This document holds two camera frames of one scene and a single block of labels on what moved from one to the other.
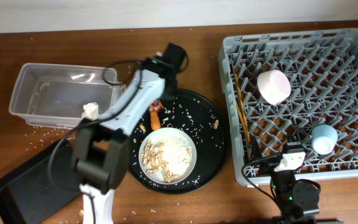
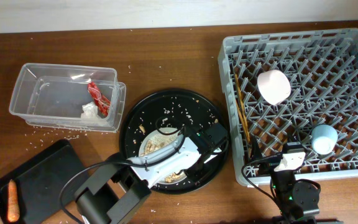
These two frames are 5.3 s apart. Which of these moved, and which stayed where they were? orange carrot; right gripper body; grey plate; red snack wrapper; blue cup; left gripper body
Moved: left gripper body; orange carrot; red snack wrapper
Stayed: grey plate; blue cup; right gripper body
